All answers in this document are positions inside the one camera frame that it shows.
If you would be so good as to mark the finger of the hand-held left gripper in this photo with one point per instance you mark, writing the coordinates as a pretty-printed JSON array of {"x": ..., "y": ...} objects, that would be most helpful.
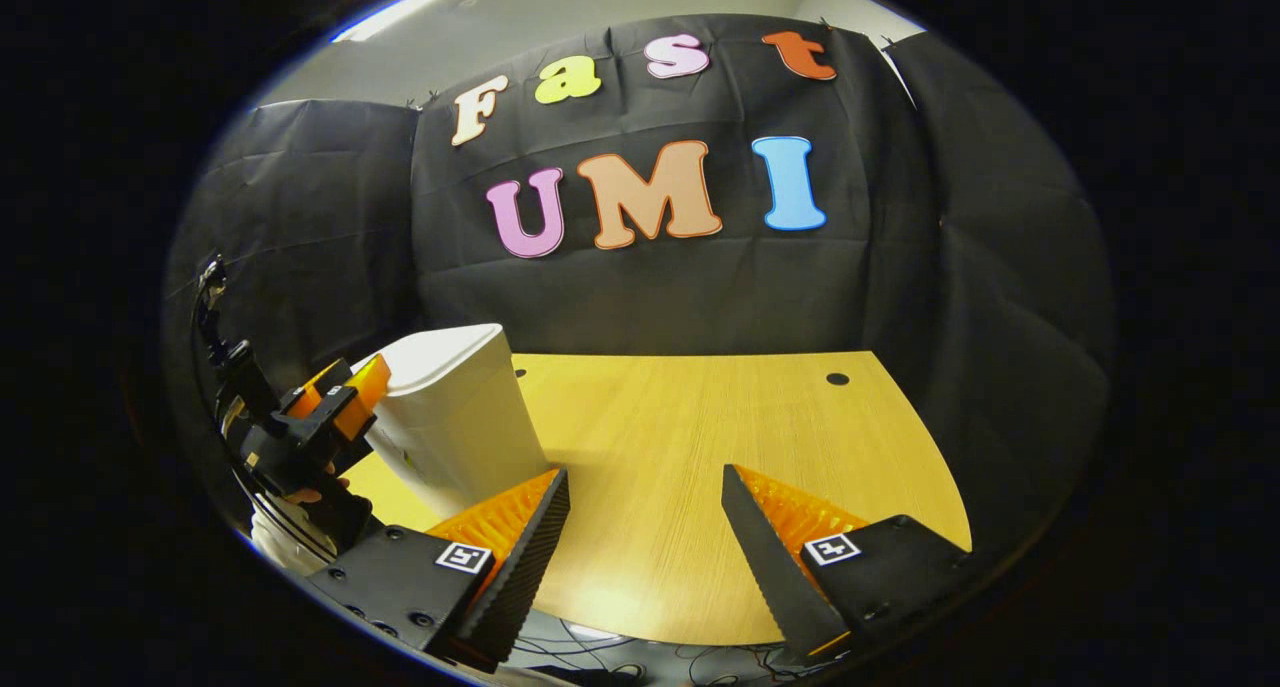
[
  {"x": 365, "y": 397},
  {"x": 310, "y": 392}
]

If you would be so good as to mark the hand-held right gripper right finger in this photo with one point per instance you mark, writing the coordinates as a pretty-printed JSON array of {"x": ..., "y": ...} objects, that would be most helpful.
[{"x": 770, "y": 577}]

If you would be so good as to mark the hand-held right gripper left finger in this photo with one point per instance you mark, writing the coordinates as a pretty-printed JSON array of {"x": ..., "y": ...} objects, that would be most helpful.
[{"x": 525, "y": 567}]

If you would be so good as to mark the white desktop garbage bin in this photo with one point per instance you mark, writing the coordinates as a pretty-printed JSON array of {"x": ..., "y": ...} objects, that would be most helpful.
[{"x": 450, "y": 407}]

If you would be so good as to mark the wooden desktop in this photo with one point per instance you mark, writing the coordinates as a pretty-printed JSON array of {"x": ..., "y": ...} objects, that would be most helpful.
[{"x": 680, "y": 447}]

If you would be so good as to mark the black backdrop cloth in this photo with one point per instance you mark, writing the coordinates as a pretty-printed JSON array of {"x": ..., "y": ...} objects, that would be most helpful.
[{"x": 650, "y": 297}]

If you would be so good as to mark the ceiling light panel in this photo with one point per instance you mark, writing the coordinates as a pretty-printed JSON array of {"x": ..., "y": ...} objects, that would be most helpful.
[{"x": 420, "y": 2}]

